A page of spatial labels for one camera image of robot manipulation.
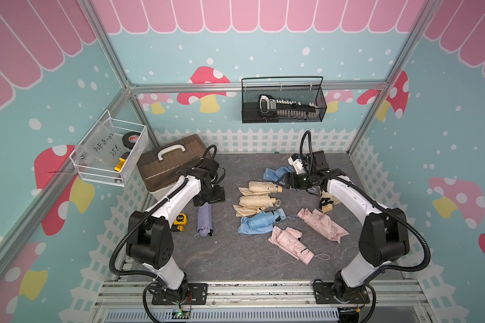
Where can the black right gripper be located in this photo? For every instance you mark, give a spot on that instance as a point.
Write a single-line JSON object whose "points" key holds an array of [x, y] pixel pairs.
{"points": [[292, 182]]}

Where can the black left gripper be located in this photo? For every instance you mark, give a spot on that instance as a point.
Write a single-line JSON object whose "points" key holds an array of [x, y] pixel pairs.
{"points": [[218, 196]]}

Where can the purple sleeved umbrella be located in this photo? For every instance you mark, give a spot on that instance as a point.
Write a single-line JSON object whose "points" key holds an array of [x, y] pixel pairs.
{"points": [[205, 223]]}

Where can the small blue sleeved umbrella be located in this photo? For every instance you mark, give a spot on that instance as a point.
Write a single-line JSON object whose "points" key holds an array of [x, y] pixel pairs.
{"points": [[279, 176]]}

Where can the beige sleeved umbrella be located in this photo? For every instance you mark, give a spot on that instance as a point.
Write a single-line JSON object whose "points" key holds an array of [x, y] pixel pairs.
{"points": [[256, 188]]}

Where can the pink umbrella sleeve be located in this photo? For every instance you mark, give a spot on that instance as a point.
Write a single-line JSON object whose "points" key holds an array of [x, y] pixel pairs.
{"points": [[323, 224]]}

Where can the light blue sleeved umbrella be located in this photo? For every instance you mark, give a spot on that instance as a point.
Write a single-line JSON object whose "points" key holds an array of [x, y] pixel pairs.
{"points": [[263, 222]]}

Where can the pink sleeved umbrella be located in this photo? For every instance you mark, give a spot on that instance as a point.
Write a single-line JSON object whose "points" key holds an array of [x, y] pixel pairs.
{"points": [[289, 240]]}

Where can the beige umbrella sleeve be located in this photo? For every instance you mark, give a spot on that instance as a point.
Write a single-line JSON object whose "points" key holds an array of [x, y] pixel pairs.
{"points": [[332, 199]]}

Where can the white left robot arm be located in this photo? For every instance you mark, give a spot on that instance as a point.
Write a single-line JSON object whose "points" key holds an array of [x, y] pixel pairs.
{"points": [[149, 237]]}

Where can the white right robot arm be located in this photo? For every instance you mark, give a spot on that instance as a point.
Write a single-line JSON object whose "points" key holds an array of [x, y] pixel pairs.
{"points": [[385, 232]]}

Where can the yellow tape measure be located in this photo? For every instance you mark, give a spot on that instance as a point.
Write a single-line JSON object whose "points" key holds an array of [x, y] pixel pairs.
{"points": [[179, 223]]}

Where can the brown and cream toolbox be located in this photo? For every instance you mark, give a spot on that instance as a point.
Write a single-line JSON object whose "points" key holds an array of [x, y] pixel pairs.
{"points": [[158, 167]]}

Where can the socket set in basket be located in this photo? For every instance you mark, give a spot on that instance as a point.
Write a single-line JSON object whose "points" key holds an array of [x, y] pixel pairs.
{"points": [[284, 110]]}

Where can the yellow tool in bin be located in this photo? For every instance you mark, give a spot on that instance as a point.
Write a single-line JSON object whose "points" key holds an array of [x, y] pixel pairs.
{"points": [[122, 161]]}

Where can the black tape roll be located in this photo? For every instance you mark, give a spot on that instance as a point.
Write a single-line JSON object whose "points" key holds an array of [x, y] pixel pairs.
{"points": [[130, 139]]}

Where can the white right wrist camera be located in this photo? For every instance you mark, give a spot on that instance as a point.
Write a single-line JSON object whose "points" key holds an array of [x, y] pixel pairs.
{"points": [[297, 164]]}

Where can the black wire mesh basket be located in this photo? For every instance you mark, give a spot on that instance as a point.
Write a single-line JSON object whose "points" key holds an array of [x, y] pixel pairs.
{"points": [[282, 99]]}

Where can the clear plastic wall bin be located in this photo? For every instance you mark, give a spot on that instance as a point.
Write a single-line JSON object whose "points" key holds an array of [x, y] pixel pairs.
{"points": [[96, 156]]}

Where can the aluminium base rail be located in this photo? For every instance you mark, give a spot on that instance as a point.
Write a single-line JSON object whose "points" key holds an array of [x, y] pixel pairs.
{"points": [[268, 301]]}

